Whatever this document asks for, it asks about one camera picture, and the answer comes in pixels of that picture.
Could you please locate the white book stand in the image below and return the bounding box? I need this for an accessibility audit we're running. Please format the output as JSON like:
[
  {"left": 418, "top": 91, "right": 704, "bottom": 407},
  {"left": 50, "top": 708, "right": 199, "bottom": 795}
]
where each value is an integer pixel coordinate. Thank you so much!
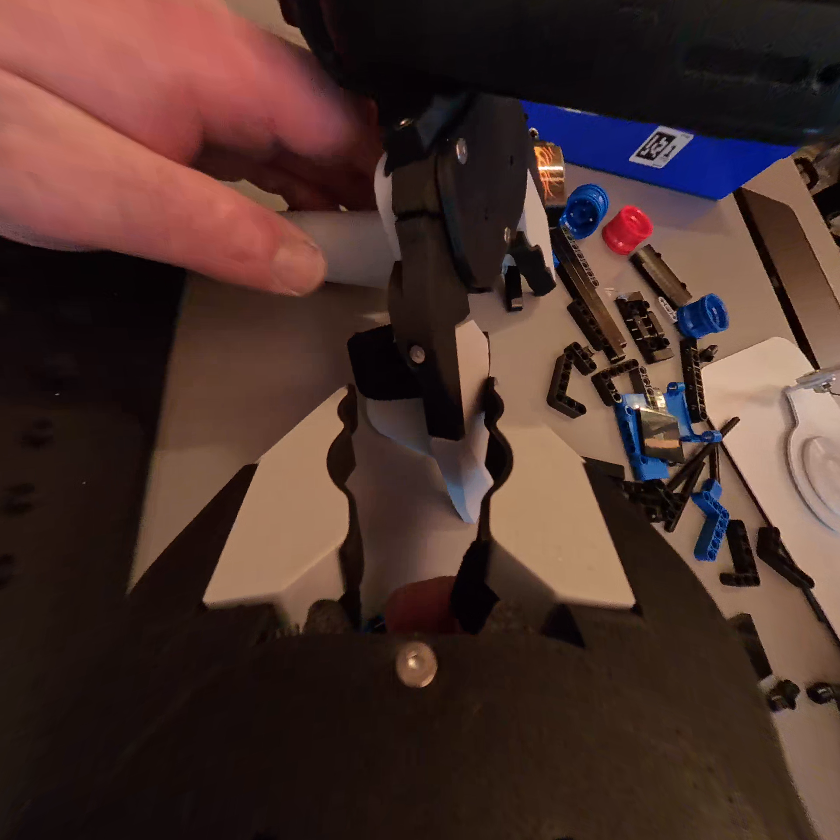
[{"left": 699, "top": 338, "right": 840, "bottom": 532}]

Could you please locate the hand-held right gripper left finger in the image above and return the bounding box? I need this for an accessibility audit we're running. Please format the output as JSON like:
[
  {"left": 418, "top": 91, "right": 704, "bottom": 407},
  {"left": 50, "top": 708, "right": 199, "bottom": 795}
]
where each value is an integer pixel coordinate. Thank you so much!
[{"left": 202, "top": 384, "right": 365, "bottom": 631}]

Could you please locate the grey desk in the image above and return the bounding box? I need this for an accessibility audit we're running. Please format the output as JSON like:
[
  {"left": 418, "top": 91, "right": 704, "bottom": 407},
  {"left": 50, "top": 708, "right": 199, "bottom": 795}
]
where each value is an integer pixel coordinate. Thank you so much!
[{"left": 128, "top": 154, "right": 840, "bottom": 840}]

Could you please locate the long black beam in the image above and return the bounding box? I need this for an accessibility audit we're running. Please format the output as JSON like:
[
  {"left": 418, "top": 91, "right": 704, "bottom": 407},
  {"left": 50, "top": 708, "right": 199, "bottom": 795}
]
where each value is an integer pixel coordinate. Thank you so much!
[{"left": 550, "top": 226, "right": 627, "bottom": 365}]

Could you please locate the black straight beam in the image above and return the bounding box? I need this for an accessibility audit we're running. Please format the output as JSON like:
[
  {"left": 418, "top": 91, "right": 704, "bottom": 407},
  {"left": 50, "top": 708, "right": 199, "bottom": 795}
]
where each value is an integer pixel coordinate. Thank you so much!
[{"left": 679, "top": 338, "right": 708, "bottom": 421}]

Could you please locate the thin black axle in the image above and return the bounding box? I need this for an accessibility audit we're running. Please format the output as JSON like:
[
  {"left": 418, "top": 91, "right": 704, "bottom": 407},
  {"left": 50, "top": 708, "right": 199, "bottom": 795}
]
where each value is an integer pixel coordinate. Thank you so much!
[{"left": 663, "top": 416, "right": 742, "bottom": 532}]

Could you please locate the red wheel hub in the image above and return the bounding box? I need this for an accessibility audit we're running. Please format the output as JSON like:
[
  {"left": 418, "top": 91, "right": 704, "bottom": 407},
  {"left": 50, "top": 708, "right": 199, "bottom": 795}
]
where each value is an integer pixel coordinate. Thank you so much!
[{"left": 602, "top": 205, "right": 654, "bottom": 256}]

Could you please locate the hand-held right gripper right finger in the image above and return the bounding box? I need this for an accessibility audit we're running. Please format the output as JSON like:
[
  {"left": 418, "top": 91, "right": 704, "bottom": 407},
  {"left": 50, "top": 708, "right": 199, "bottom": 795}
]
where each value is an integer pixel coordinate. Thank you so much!
[{"left": 449, "top": 377, "right": 637, "bottom": 634}]

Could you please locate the person's left hand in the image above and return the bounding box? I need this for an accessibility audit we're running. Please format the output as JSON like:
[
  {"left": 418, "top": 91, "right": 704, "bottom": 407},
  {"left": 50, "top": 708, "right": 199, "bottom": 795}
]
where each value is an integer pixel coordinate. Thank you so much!
[{"left": 0, "top": 0, "right": 385, "bottom": 298}]

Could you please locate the blue angled beam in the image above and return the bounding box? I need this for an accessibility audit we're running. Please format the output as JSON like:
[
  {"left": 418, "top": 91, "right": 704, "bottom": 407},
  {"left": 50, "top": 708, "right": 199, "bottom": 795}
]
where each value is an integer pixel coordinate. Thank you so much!
[{"left": 692, "top": 479, "right": 731, "bottom": 562}]

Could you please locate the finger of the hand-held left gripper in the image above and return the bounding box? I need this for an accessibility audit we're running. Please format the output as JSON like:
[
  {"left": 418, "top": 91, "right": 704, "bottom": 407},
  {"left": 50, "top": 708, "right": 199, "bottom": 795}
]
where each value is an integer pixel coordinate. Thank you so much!
[
  {"left": 364, "top": 397, "right": 435, "bottom": 455},
  {"left": 430, "top": 325, "right": 496, "bottom": 526}
]

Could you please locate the blue wheel hub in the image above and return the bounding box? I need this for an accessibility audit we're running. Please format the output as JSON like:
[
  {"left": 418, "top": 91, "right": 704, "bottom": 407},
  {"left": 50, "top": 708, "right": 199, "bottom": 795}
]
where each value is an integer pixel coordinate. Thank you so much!
[
  {"left": 561, "top": 184, "right": 610, "bottom": 238},
  {"left": 676, "top": 293, "right": 729, "bottom": 339}
]

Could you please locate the blue and black brick assembly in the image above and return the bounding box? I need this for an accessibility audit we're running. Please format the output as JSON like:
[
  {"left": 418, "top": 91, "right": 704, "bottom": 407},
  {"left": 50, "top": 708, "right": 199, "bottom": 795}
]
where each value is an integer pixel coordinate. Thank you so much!
[{"left": 613, "top": 381, "right": 723, "bottom": 483}]

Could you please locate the blue plastic bin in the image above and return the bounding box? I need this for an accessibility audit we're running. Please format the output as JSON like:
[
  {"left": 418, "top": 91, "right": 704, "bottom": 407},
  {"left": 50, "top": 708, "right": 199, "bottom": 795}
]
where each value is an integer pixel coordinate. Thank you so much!
[{"left": 518, "top": 98, "right": 798, "bottom": 201}]

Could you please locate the black perforated connector brick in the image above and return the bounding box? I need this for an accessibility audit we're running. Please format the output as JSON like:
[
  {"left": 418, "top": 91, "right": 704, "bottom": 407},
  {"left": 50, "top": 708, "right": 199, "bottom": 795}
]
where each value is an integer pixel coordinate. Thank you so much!
[{"left": 620, "top": 478, "right": 686, "bottom": 526}]

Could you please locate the black bent connector beam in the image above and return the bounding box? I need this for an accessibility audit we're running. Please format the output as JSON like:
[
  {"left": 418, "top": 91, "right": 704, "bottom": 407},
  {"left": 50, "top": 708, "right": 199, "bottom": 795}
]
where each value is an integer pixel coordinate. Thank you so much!
[{"left": 755, "top": 525, "right": 816, "bottom": 592}]

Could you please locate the black rectangular frame brick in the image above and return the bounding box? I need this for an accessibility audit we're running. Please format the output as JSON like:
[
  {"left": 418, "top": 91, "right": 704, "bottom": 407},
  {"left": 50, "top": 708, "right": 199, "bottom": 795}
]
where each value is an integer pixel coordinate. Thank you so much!
[{"left": 616, "top": 292, "right": 676, "bottom": 365}]

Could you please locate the black cylindrical toy piece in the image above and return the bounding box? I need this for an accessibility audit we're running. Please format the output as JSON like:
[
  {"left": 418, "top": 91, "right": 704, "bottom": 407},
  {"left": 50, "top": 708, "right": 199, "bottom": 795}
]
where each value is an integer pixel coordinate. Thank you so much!
[{"left": 629, "top": 244, "right": 691, "bottom": 309}]

